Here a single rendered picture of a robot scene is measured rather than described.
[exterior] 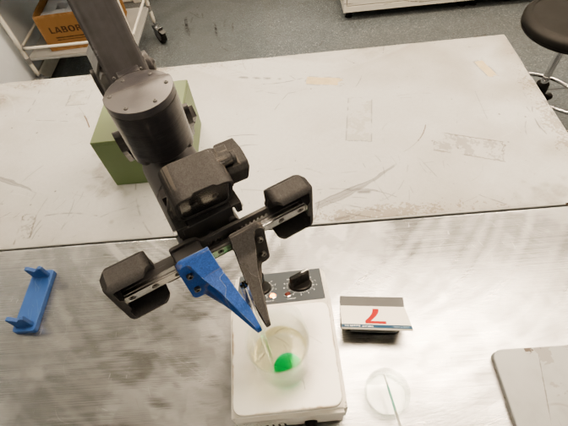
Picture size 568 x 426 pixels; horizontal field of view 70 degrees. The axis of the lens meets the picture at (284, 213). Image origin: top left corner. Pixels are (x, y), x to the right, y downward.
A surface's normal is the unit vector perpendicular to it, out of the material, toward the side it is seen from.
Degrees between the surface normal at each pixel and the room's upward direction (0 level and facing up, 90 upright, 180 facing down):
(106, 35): 70
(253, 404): 0
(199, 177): 19
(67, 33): 90
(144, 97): 0
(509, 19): 0
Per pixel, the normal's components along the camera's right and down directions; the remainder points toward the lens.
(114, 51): 0.42, 0.45
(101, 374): -0.08, -0.58
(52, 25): 0.09, 0.82
